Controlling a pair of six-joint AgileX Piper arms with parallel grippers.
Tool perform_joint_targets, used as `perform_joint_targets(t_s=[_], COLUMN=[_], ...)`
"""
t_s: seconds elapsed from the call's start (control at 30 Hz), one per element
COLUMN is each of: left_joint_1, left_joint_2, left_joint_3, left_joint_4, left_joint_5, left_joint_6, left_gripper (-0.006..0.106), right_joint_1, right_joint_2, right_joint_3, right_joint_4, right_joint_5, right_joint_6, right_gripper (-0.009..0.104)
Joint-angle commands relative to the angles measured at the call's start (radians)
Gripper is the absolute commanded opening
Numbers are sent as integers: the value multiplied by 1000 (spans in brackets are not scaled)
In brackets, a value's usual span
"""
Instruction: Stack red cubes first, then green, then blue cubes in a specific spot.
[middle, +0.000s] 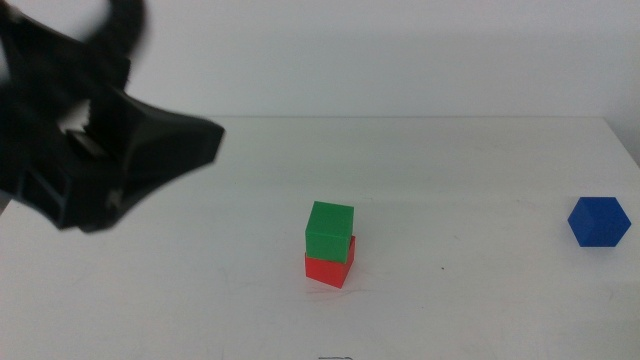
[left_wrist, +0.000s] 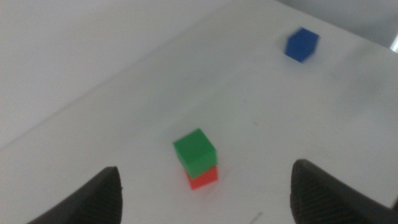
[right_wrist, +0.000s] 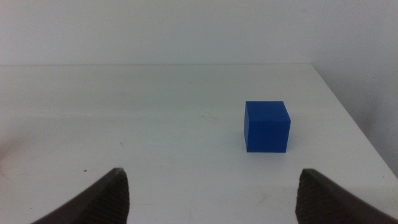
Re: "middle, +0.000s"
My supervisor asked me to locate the green cube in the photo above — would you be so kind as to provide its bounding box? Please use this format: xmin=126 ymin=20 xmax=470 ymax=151
xmin=304 ymin=200 xmax=355 ymax=265

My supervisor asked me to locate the red cube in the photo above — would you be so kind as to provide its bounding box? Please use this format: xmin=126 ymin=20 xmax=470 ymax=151
xmin=304 ymin=235 xmax=357 ymax=290

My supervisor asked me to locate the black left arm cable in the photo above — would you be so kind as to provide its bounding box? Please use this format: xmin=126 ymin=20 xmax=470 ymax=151
xmin=82 ymin=0 xmax=147 ymax=56

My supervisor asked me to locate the blue cube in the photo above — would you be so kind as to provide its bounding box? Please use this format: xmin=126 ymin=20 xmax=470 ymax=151
xmin=567 ymin=196 xmax=632 ymax=248

